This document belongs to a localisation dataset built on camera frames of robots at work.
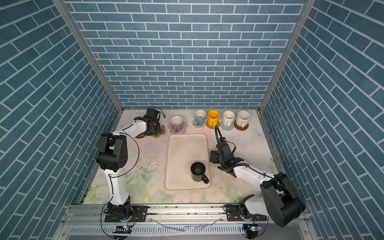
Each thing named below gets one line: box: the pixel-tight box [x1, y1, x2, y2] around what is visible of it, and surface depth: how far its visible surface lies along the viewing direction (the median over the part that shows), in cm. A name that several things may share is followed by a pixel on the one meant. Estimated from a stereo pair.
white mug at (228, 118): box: [222, 110, 235, 127], surface depth 107 cm
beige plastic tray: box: [165, 133, 211, 190], surface depth 96 cm
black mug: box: [190, 162, 209, 184], surface depth 82 cm
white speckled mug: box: [236, 110, 251, 128], surface depth 107 cm
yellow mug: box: [207, 110, 220, 129], surface depth 107 cm
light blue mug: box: [194, 109, 207, 126], surface depth 107 cm
